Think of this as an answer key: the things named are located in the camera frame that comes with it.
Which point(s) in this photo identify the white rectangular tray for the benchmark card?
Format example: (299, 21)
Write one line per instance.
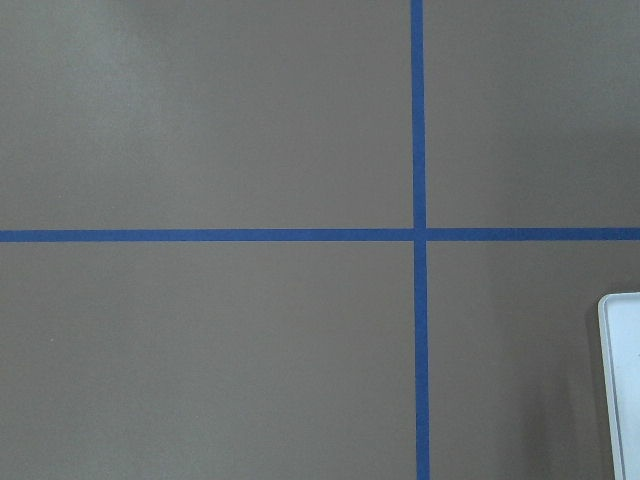
(618, 316)

